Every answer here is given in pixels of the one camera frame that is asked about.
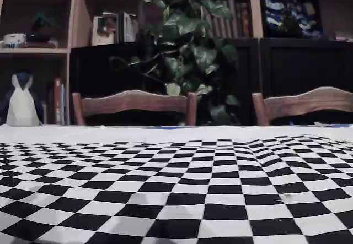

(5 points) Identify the brown wooden chair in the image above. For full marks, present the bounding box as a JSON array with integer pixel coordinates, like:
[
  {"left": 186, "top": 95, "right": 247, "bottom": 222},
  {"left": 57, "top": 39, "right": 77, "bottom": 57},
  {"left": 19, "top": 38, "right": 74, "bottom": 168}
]
[
  {"left": 251, "top": 86, "right": 353, "bottom": 126},
  {"left": 72, "top": 89, "right": 198, "bottom": 126}
]

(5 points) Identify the black white checkerboard mat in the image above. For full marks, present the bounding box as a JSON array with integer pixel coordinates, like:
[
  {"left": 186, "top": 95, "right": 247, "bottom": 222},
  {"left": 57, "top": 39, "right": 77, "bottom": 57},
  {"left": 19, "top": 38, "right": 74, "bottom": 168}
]
[{"left": 0, "top": 124, "right": 353, "bottom": 244}]

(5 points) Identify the green leafy plant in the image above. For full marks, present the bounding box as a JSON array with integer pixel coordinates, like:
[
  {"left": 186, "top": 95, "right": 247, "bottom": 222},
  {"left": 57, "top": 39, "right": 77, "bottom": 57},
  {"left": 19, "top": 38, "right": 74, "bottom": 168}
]
[{"left": 110, "top": 0, "right": 243, "bottom": 126}]

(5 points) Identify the black cabinet door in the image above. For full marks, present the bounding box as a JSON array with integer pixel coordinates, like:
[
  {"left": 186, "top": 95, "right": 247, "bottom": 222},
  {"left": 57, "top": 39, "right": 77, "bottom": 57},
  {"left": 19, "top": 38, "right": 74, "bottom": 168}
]
[
  {"left": 259, "top": 37, "right": 353, "bottom": 126},
  {"left": 70, "top": 38, "right": 260, "bottom": 126}
]

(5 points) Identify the white book set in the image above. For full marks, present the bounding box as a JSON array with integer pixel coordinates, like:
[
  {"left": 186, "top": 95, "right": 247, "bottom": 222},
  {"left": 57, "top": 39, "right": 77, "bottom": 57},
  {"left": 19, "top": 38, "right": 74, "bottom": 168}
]
[{"left": 117, "top": 12, "right": 138, "bottom": 43}]

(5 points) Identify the brown hardcover book set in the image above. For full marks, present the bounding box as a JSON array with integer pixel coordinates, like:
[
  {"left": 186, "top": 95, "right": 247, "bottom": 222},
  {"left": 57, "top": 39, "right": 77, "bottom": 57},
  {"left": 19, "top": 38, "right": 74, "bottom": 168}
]
[{"left": 202, "top": 0, "right": 253, "bottom": 38}]

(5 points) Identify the grey blue book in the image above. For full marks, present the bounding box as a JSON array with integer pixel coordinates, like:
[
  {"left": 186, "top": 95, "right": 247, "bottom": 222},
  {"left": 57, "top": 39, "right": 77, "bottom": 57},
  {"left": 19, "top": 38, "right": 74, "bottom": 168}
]
[{"left": 61, "top": 83, "right": 69, "bottom": 126}]

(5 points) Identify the red brown book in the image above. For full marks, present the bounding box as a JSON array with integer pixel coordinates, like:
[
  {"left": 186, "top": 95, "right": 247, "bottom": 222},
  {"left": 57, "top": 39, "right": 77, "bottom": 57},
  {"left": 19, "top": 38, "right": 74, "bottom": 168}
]
[{"left": 54, "top": 78, "right": 62, "bottom": 126}]

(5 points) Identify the blue starry painting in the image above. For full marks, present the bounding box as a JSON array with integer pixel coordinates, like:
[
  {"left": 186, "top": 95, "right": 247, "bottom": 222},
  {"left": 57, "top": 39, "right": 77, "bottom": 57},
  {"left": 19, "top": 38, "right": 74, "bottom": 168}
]
[{"left": 261, "top": 0, "right": 324, "bottom": 39}]

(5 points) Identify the flat brown board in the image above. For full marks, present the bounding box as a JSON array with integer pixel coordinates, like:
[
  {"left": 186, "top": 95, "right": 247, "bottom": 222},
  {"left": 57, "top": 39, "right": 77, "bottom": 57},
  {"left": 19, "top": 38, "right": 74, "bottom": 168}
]
[{"left": 19, "top": 41, "right": 59, "bottom": 49}]

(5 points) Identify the blue white paper penguin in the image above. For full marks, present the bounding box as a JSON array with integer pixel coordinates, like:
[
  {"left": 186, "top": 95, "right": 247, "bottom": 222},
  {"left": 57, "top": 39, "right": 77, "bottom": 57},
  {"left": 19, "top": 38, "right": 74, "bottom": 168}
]
[{"left": 0, "top": 72, "right": 45, "bottom": 126}]

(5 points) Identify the dark green bonsai model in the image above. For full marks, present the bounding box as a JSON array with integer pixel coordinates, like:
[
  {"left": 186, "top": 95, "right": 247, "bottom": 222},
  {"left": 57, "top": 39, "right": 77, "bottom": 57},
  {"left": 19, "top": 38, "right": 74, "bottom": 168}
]
[{"left": 26, "top": 11, "right": 58, "bottom": 44}]

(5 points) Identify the white patterned mug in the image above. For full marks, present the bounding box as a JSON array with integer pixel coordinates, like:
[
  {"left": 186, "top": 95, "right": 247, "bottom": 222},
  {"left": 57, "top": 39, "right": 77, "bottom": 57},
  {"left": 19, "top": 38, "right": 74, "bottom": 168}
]
[{"left": 2, "top": 33, "right": 28, "bottom": 49}]

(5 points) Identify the light wooden picture frame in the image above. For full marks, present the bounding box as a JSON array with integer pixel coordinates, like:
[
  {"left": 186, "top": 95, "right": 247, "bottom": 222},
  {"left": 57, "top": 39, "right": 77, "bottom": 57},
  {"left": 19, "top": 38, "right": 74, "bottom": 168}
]
[{"left": 92, "top": 14, "right": 119, "bottom": 46}]

